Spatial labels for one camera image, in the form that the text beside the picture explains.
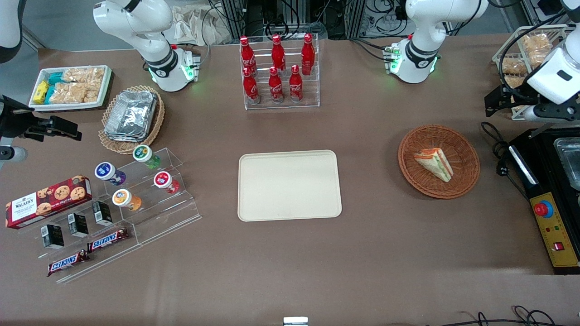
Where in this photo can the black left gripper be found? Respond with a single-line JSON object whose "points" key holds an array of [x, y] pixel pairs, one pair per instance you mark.
{"points": [[510, 95]]}

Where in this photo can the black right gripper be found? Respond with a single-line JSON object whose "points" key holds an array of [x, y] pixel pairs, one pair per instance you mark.
{"points": [[13, 118]]}

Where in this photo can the triangular sandwich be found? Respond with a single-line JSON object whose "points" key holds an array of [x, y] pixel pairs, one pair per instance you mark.
{"points": [[435, 164]]}

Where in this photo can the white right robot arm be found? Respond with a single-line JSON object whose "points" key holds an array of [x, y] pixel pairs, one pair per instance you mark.
{"points": [[154, 50]]}

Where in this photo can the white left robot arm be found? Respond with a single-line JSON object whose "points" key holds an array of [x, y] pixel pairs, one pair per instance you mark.
{"points": [[421, 54]]}

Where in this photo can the white rectangular snack tray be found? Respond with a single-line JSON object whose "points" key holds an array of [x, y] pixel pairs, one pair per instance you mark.
{"points": [[105, 86]]}

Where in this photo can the light oval wicker basket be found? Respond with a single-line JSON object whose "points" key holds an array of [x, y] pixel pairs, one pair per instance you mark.
{"points": [[156, 122]]}

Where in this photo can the brown round wicker basket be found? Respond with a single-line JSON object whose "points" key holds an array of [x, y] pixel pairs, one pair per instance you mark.
{"points": [[419, 181]]}

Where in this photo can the beige rectangular plastic tray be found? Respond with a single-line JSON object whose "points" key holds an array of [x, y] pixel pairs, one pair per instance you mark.
{"points": [[290, 185]]}

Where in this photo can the rice cracker snack packet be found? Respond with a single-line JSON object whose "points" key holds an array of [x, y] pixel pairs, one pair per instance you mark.
{"points": [[72, 93], [84, 74]]}

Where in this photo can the bagged bread pastry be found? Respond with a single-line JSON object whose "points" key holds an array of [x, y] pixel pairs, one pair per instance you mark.
{"points": [[537, 47], [513, 68]]}

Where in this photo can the yellow snack packet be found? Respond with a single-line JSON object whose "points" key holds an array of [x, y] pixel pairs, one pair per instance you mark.
{"points": [[41, 92]]}

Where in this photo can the teal snack packet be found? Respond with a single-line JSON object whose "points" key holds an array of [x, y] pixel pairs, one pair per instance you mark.
{"points": [[55, 78]]}

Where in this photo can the purple small drink bottle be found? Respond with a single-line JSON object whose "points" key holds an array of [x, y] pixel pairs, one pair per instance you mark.
{"points": [[108, 172]]}

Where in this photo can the stack of foil trays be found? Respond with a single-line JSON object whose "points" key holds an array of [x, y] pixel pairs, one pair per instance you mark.
{"points": [[131, 115]]}

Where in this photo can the red Walkers cookie box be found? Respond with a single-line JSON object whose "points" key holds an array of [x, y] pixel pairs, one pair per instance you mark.
{"points": [[50, 201]]}

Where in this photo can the green small drink bottle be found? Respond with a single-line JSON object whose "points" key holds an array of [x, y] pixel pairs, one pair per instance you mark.
{"points": [[145, 155]]}

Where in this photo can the metal pan in machine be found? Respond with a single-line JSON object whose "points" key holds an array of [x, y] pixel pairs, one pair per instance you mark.
{"points": [[568, 158]]}

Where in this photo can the orange small drink bottle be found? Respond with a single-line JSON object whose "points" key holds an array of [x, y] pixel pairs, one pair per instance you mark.
{"points": [[124, 199]]}

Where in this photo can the small black box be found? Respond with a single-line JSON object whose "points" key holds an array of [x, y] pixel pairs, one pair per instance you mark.
{"points": [[102, 213], [78, 225], [53, 236]]}

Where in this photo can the red small drink bottle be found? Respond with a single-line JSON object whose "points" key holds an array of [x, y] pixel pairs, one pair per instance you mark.
{"points": [[164, 181]]}

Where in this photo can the Snickers chocolate bar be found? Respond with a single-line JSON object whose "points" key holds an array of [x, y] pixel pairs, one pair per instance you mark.
{"points": [[108, 240], [68, 262]]}

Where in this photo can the black machine with yellow panel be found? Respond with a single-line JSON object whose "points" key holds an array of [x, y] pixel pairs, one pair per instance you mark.
{"points": [[555, 226]]}

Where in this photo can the clear acrylic step display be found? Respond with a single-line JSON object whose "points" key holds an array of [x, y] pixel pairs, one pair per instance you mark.
{"points": [[167, 217]]}

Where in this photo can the crumpled white cloth bag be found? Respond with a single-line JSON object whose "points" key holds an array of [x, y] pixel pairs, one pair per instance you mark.
{"points": [[190, 27]]}

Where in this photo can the clear acrylic bottle rack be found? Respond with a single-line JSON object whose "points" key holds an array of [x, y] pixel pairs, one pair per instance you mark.
{"points": [[312, 97]]}

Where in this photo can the red cola bottle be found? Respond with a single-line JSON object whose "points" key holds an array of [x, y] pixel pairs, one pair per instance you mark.
{"points": [[308, 56], [296, 86], [250, 88], [275, 88], [247, 56], [278, 54]]}

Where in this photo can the small white block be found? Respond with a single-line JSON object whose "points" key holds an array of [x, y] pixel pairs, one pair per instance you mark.
{"points": [[295, 321]]}

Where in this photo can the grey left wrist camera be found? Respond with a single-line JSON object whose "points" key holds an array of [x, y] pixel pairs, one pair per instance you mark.
{"points": [[553, 113]]}

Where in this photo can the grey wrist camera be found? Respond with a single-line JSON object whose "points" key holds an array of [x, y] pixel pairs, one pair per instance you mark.
{"points": [[553, 113], [11, 154]]}

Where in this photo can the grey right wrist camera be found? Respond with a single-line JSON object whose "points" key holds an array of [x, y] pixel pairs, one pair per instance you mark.
{"points": [[11, 154]]}

